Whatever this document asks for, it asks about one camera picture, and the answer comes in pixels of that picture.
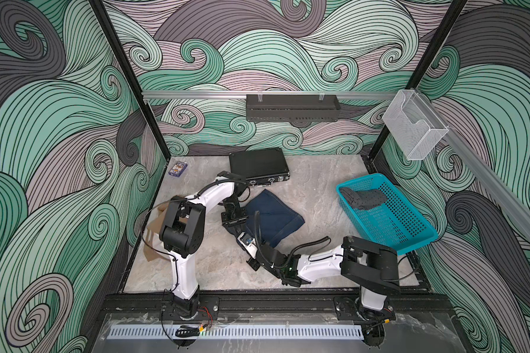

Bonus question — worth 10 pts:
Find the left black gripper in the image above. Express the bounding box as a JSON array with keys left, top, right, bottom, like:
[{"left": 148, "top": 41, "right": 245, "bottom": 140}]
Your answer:
[{"left": 221, "top": 200, "right": 247, "bottom": 236}]

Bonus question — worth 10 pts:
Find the dark blue denim skirt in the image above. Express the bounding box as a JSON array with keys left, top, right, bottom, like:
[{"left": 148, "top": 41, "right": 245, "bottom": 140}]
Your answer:
[{"left": 244, "top": 190, "right": 305, "bottom": 248}]

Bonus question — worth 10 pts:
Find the tan brown skirt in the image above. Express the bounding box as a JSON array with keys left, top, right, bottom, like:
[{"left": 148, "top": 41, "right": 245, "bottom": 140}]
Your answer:
[{"left": 142, "top": 202, "right": 181, "bottom": 263}]

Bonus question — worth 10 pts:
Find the grey polka dot skirt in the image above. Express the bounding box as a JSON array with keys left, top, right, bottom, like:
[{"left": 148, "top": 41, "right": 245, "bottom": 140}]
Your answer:
[{"left": 339, "top": 188, "right": 388, "bottom": 210}]

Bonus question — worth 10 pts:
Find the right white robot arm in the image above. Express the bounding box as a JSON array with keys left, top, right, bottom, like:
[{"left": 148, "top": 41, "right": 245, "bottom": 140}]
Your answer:
[{"left": 237, "top": 232, "right": 400, "bottom": 322}]

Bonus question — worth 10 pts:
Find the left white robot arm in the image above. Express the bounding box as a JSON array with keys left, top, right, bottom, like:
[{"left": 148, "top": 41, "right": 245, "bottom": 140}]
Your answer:
[{"left": 159, "top": 171, "right": 249, "bottom": 319}]

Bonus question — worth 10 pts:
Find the black hard case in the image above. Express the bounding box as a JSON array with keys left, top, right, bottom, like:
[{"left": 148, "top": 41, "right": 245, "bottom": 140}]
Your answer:
[{"left": 229, "top": 147, "right": 290, "bottom": 186}]

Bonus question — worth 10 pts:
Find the purple card box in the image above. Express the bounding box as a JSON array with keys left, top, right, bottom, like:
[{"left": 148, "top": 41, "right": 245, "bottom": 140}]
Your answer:
[{"left": 168, "top": 161, "right": 188, "bottom": 177}]

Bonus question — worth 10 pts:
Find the teal plastic basket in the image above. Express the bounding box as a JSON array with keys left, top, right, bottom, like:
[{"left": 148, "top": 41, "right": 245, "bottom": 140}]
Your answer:
[{"left": 336, "top": 174, "right": 438, "bottom": 255}]

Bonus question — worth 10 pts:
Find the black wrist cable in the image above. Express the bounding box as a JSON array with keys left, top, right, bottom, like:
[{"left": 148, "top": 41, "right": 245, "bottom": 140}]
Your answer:
[{"left": 252, "top": 210, "right": 332, "bottom": 266}]

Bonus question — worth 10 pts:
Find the grey perforated wall shelf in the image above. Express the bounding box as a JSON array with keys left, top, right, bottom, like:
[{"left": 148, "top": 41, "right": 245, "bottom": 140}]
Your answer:
[{"left": 245, "top": 95, "right": 341, "bottom": 126}]

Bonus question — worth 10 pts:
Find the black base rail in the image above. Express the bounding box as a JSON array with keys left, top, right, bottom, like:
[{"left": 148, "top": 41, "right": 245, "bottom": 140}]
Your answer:
[{"left": 100, "top": 288, "right": 453, "bottom": 321}]

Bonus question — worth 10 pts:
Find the aluminium back rail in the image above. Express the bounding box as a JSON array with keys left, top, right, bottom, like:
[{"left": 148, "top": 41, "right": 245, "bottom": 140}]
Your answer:
[{"left": 141, "top": 90, "right": 397, "bottom": 101}]

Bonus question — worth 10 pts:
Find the black right corner post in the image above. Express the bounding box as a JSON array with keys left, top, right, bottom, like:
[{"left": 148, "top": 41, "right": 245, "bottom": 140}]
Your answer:
[{"left": 364, "top": 0, "right": 468, "bottom": 164}]

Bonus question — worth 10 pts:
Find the black corner post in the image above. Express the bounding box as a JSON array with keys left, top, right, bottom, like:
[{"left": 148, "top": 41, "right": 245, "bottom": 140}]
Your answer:
[
  {"left": 88, "top": 0, "right": 172, "bottom": 162},
  {"left": 364, "top": 0, "right": 468, "bottom": 164}
]

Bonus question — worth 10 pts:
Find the white slotted cable duct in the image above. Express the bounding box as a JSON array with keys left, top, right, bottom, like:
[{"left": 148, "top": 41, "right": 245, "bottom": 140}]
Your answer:
[{"left": 106, "top": 324, "right": 364, "bottom": 341}]

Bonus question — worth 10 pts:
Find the clear mesh wall holder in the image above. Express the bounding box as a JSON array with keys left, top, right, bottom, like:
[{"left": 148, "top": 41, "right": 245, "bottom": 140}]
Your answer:
[{"left": 383, "top": 89, "right": 449, "bottom": 160}]

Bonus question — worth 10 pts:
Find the black left corner post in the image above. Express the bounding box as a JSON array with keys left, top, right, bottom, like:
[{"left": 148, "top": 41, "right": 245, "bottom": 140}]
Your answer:
[{"left": 88, "top": 0, "right": 172, "bottom": 162}]

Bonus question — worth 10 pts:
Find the aluminium side rail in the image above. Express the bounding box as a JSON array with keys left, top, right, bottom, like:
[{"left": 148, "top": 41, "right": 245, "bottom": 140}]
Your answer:
[{"left": 421, "top": 91, "right": 530, "bottom": 243}]

